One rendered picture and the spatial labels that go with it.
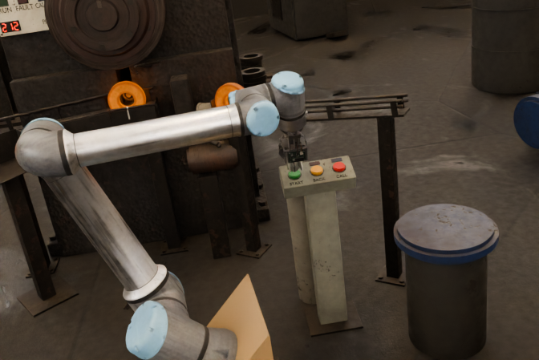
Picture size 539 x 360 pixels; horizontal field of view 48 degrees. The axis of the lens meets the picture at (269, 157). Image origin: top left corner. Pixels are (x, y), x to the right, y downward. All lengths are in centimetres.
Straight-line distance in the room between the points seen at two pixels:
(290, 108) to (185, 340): 71
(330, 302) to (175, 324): 70
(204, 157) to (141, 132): 102
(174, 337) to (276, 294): 83
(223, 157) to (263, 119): 100
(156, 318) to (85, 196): 38
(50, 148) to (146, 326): 54
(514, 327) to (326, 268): 67
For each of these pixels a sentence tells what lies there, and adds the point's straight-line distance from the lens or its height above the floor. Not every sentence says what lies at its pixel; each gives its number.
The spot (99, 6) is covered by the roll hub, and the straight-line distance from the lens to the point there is 249.
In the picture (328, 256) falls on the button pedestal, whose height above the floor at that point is 29.
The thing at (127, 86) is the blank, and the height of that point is 80.
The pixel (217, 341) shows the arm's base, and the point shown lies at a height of 32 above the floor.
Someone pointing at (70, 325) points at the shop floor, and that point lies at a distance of 263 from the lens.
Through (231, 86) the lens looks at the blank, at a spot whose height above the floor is 78.
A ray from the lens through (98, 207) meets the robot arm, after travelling 175.
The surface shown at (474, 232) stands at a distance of 198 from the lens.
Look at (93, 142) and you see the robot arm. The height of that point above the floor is 95.
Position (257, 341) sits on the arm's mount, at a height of 34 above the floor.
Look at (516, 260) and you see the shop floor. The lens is 266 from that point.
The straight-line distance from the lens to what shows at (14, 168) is 260.
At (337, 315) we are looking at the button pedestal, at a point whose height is 4.
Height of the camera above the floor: 144
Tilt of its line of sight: 23 degrees down
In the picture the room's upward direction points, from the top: 8 degrees counter-clockwise
